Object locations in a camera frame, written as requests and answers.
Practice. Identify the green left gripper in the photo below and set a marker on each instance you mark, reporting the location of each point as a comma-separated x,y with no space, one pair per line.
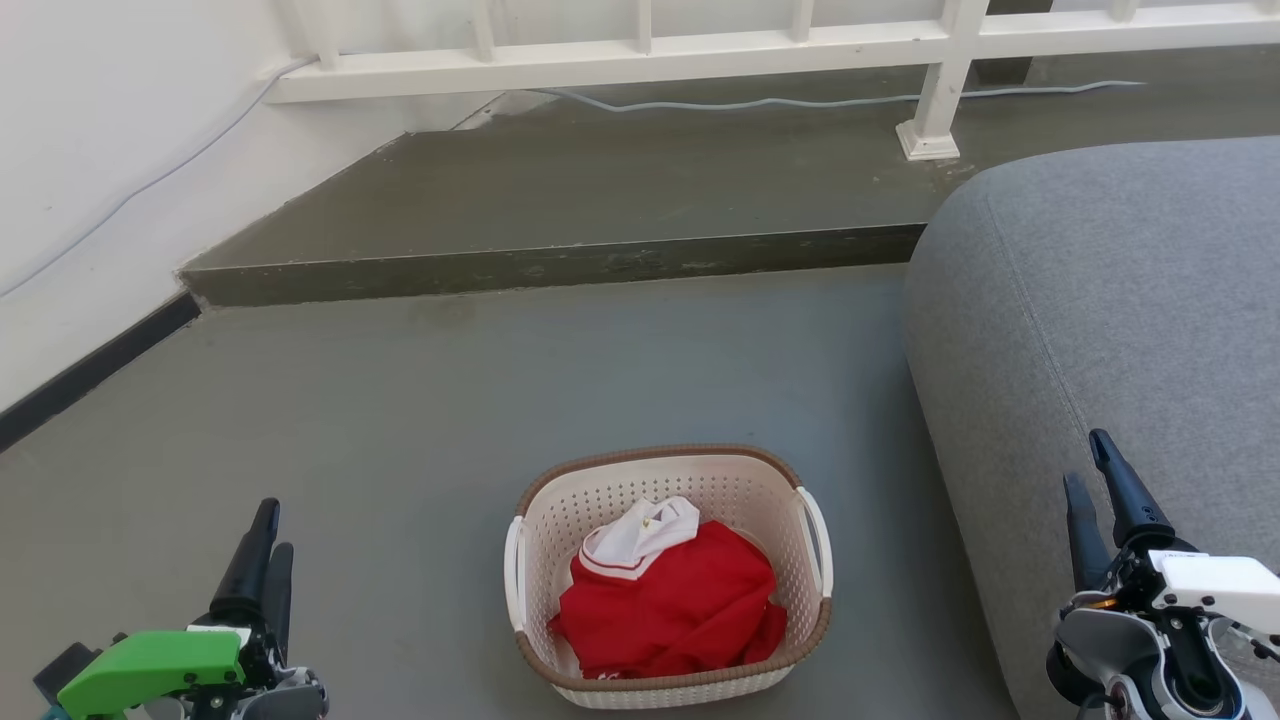
150,665

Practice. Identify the red shirt with white collar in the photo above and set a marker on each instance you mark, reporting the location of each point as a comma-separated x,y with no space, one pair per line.
680,600

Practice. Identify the white wooden railing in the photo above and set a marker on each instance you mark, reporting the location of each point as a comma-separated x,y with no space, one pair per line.
600,60

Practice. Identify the cream perforated laundry basket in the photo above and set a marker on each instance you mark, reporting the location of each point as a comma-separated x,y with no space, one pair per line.
700,480

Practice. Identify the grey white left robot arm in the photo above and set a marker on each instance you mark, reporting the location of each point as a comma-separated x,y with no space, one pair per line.
295,700

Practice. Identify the black baseboard strip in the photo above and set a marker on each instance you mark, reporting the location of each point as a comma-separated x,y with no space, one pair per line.
100,365

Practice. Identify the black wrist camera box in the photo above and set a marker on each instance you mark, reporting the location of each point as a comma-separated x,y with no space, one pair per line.
65,670

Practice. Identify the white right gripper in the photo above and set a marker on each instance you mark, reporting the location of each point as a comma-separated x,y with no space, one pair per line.
1220,585

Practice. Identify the grey fabric sofa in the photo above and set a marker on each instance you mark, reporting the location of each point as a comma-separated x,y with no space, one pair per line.
1100,300

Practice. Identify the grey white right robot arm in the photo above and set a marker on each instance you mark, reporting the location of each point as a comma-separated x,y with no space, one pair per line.
1100,640

